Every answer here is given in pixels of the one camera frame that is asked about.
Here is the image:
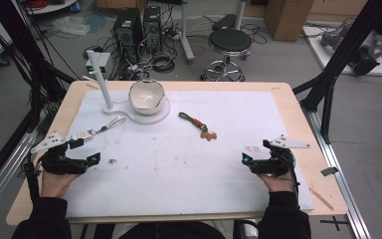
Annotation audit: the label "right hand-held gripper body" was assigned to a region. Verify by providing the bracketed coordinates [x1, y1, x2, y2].
[250, 133, 311, 177]

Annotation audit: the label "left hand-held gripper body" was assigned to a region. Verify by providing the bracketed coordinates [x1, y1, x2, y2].
[30, 130, 89, 175]

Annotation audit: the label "car key with grey strap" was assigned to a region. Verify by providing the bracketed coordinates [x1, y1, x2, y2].
[71, 116, 126, 142]

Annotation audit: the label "brown bear keychain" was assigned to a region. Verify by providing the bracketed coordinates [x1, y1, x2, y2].
[178, 111, 219, 142]

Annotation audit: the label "person's right hand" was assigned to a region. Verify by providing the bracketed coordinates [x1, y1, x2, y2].
[258, 174, 296, 194]

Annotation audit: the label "person's left hand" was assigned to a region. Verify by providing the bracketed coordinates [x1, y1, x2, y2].
[40, 171, 82, 199]

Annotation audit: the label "grey flat piece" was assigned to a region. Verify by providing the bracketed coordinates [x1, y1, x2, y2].
[320, 166, 340, 177]

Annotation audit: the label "thin wooden stick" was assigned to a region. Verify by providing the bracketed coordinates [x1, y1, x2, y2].
[308, 187, 335, 212]

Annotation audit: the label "white stand with pole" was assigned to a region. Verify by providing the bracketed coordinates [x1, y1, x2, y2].
[82, 49, 172, 126]

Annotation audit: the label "white ceramic bowl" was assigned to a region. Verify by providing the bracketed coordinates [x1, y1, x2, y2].
[127, 79, 166, 117]

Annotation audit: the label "black tape cross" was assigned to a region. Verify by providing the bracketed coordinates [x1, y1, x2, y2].
[319, 215, 350, 232]

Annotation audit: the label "person's legs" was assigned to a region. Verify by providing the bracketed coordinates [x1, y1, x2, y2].
[93, 220, 258, 239]

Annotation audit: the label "black round stool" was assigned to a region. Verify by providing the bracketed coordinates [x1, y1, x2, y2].
[200, 27, 254, 83]

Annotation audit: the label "clear plastic bag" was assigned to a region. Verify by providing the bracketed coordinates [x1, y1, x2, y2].
[50, 15, 92, 37]

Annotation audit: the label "large black computer tower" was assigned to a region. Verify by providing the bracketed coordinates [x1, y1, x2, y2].
[111, 7, 144, 66]

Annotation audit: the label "cardboard box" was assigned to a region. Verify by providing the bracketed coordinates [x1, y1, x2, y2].
[264, 0, 315, 43]

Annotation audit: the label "white board with devices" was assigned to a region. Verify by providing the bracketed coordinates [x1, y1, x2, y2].
[301, 23, 382, 78]

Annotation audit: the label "white metal table leg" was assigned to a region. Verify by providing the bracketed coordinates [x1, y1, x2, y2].
[178, 0, 197, 66]

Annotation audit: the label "slim black computer tower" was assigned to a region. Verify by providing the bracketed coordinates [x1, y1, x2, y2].
[141, 5, 163, 55]

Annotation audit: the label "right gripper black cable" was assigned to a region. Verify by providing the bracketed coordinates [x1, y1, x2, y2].
[286, 155, 302, 208]

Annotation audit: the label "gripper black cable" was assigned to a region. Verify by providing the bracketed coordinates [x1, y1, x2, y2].
[286, 155, 302, 208]
[22, 155, 44, 202]

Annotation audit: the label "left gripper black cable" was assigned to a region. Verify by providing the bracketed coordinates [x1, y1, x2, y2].
[22, 155, 44, 202]

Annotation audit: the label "aluminium rail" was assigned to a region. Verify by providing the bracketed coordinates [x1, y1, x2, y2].
[0, 129, 38, 222]
[301, 107, 373, 239]

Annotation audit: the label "black metal frame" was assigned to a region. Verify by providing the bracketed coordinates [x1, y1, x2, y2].
[0, 0, 78, 133]
[291, 0, 382, 145]

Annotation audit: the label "coil of black cable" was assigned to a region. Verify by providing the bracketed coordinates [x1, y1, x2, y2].
[150, 52, 177, 75]

